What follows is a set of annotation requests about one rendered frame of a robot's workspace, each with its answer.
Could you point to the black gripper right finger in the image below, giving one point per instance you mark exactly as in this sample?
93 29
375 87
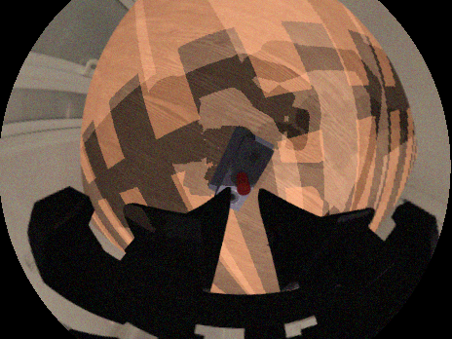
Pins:
297 237

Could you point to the dark red peg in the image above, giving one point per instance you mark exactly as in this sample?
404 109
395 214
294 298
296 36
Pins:
242 183

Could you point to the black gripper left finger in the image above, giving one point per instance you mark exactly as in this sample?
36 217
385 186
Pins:
199 231

